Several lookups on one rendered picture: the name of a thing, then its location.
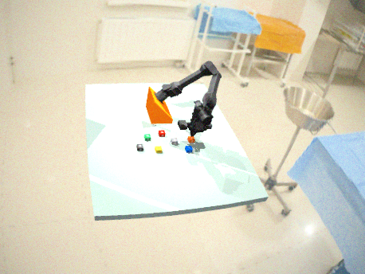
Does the blue block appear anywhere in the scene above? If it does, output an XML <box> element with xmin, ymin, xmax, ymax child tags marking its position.
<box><xmin>185</xmin><ymin>146</ymin><xmax>193</xmax><ymax>153</ymax></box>

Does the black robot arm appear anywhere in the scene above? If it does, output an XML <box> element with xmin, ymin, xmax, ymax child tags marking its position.
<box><xmin>154</xmin><ymin>61</ymin><xmax>222</xmax><ymax>133</ymax></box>

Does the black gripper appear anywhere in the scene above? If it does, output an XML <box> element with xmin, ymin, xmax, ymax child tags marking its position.
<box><xmin>178</xmin><ymin>112</ymin><xmax>213</xmax><ymax>137</ymax></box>

